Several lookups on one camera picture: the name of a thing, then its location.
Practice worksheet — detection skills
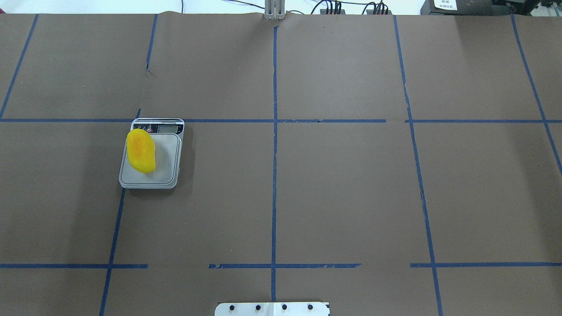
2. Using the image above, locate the yellow mango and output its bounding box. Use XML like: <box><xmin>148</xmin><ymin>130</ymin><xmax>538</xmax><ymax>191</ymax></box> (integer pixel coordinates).
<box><xmin>126</xmin><ymin>129</ymin><xmax>156</xmax><ymax>173</ymax></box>

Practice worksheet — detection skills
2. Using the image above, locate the silver digital kitchen scale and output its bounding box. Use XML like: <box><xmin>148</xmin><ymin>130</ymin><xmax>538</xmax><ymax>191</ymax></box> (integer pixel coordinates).
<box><xmin>119</xmin><ymin>118</ymin><xmax>184</xmax><ymax>189</ymax></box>

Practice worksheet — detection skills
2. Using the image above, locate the far orange black hub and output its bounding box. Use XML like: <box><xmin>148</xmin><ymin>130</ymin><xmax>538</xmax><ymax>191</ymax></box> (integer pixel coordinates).
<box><xmin>313</xmin><ymin>0</ymin><xmax>345</xmax><ymax>15</ymax></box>

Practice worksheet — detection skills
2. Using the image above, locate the orange black hub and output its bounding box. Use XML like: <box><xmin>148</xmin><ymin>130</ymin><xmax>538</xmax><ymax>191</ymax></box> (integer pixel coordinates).
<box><xmin>313</xmin><ymin>0</ymin><xmax>345</xmax><ymax>15</ymax></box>
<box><xmin>361</xmin><ymin>0</ymin><xmax>392</xmax><ymax>15</ymax></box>

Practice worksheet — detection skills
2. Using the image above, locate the near orange black hub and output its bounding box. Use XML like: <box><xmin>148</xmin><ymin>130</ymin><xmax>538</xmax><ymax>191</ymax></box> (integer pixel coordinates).
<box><xmin>361</xmin><ymin>0</ymin><xmax>392</xmax><ymax>15</ymax></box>

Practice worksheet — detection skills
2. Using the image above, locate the black desktop computer box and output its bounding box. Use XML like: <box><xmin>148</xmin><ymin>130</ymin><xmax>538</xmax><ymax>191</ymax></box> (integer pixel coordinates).
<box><xmin>420</xmin><ymin>0</ymin><xmax>540</xmax><ymax>16</ymax></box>

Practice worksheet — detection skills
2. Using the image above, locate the aluminium frame post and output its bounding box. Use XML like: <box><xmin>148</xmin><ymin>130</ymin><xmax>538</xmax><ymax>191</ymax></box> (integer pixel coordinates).
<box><xmin>264</xmin><ymin>0</ymin><xmax>286</xmax><ymax>21</ymax></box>

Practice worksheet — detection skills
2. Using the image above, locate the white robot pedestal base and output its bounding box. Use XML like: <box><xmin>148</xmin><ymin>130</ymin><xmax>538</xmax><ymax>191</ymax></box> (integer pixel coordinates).
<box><xmin>214</xmin><ymin>302</ymin><xmax>331</xmax><ymax>316</ymax></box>

